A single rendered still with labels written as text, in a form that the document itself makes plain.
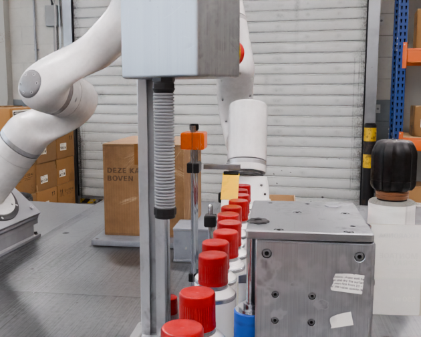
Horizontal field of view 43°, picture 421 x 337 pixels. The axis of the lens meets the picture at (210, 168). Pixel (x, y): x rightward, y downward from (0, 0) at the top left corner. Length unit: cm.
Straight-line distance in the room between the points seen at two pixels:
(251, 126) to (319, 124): 418
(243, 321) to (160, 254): 45
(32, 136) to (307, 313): 110
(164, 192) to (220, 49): 22
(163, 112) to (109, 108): 506
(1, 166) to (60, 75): 30
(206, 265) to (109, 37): 88
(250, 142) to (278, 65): 423
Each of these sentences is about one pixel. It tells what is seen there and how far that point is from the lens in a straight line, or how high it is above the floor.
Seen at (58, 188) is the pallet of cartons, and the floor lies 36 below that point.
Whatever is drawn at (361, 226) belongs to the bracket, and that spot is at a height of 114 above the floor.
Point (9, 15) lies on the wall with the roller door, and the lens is 664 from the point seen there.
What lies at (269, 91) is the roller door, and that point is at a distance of 535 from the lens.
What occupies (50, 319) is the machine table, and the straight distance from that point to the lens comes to 113.
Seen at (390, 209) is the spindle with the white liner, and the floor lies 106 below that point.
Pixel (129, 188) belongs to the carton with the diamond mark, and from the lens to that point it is 158.
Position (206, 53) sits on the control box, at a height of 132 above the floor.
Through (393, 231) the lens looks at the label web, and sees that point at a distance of 88.
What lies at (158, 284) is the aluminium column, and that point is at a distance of 97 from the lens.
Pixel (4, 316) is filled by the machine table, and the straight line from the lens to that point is 117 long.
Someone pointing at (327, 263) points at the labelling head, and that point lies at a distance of 48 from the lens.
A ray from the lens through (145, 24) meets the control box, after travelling 85.
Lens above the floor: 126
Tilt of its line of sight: 8 degrees down
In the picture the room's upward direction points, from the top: straight up
